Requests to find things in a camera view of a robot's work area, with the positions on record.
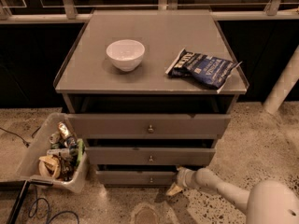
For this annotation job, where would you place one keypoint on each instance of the green bottle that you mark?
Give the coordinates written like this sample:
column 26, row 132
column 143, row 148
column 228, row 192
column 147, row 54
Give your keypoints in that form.
column 81, row 148

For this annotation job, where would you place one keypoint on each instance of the tan crumpled bag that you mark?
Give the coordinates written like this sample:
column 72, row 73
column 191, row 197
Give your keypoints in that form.
column 49, row 166

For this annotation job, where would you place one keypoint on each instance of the grey drawer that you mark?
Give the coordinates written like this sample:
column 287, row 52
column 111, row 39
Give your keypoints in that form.
column 136, row 178
column 149, row 126
column 150, row 155

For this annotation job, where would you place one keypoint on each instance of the grey drawer cabinet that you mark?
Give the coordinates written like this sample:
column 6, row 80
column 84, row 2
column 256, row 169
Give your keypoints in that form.
column 91, row 84

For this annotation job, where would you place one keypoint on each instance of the clear plastic bin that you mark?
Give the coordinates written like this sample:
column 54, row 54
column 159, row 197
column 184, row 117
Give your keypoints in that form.
column 29, row 166

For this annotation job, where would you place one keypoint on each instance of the black metal bar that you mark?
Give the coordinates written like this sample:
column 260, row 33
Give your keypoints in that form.
column 23, row 186

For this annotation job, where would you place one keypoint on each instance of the white ceramic bowl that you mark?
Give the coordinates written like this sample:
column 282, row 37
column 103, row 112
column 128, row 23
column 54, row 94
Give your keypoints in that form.
column 126, row 54

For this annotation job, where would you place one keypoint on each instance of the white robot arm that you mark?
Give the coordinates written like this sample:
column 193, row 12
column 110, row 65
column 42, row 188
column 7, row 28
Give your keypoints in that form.
column 268, row 202

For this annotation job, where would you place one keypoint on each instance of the grey top drawer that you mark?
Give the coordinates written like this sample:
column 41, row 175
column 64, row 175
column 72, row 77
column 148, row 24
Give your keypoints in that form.
column 149, row 126

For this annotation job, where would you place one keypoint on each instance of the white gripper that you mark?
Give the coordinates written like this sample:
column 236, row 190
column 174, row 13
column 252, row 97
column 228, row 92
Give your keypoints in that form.
column 184, row 177

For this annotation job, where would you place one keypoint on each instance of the silver can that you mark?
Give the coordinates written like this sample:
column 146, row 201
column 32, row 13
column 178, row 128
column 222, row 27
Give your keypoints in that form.
column 55, row 138

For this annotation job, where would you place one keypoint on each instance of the grey bottom drawer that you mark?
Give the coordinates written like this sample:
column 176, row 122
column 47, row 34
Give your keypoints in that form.
column 136, row 178

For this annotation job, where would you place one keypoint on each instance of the brown white can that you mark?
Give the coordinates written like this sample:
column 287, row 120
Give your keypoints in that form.
column 66, row 134

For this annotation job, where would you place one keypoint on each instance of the white diagonal pillar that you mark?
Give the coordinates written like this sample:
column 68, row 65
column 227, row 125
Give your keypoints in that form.
column 284, row 85

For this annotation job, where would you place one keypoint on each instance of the grey middle drawer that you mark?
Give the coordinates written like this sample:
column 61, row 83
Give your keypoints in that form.
column 150, row 155

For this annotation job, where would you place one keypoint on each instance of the blue chip bag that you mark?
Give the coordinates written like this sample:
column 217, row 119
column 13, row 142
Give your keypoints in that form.
column 210, row 71

